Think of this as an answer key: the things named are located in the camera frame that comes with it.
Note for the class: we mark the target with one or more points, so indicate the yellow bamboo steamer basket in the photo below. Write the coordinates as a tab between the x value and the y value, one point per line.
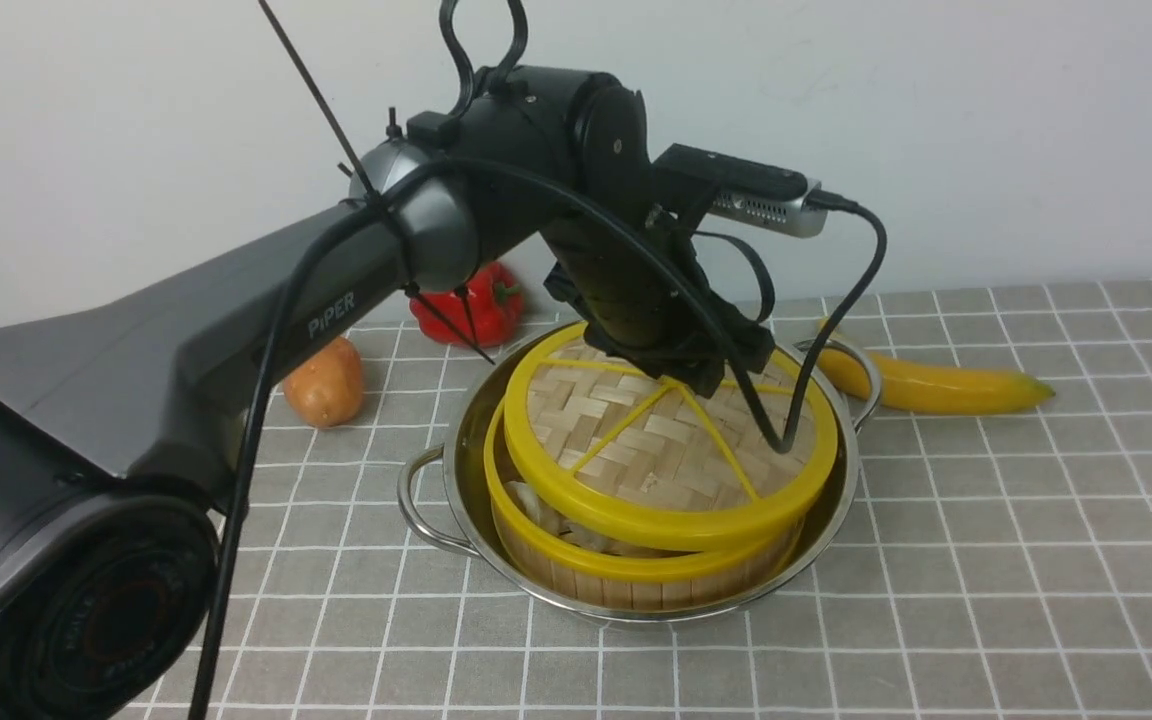
630	583

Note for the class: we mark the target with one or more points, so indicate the yellow banana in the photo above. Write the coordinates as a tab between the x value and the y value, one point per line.
949	390

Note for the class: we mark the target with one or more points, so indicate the stainless steel pot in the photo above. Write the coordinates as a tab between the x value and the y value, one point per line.
464	481

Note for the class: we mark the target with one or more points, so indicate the grey checked tablecloth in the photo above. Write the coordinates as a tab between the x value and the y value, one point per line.
994	568

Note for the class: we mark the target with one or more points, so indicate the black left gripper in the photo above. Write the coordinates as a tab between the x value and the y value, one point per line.
635	314

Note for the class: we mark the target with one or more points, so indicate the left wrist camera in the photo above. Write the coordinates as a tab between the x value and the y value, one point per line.
695	183

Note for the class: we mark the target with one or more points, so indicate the red bell pepper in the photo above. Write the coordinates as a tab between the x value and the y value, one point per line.
488	312

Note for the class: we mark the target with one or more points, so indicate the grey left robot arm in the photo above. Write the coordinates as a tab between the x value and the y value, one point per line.
129	432

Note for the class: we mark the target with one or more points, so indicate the beige dumpling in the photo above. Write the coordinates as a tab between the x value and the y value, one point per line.
539	512

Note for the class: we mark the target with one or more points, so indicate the yellow bamboo steamer lid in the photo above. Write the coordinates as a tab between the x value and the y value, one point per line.
646	461

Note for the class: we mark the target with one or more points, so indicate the brown potato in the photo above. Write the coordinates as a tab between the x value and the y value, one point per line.
328	389

